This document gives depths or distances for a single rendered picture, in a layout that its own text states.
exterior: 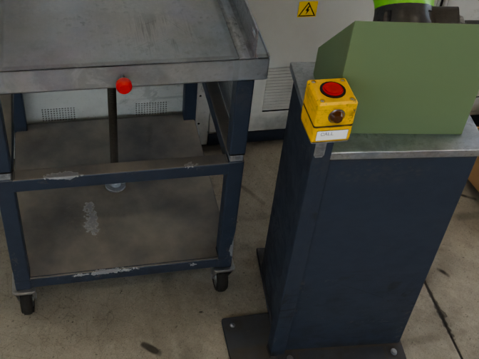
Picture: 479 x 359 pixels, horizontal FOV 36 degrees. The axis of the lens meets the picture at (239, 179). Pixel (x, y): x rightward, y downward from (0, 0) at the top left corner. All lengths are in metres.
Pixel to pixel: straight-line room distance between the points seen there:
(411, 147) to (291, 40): 0.92
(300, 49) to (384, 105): 0.93
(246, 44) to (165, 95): 0.88
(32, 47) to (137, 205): 0.73
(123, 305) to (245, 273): 0.38
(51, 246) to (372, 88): 1.01
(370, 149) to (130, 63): 0.52
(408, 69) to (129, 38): 0.58
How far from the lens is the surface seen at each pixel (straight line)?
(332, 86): 1.42
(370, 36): 1.43
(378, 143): 1.56
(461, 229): 2.54
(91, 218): 2.13
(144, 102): 2.46
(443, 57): 1.51
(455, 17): 1.59
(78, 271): 2.01
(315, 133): 1.43
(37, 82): 1.54
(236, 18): 1.69
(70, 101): 2.43
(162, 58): 1.55
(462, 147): 1.62
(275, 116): 2.58
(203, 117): 2.54
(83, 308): 2.15
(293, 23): 2.37
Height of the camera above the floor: 1.73
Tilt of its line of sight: 44 degrees down
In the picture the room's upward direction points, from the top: 7 degrees clockwise
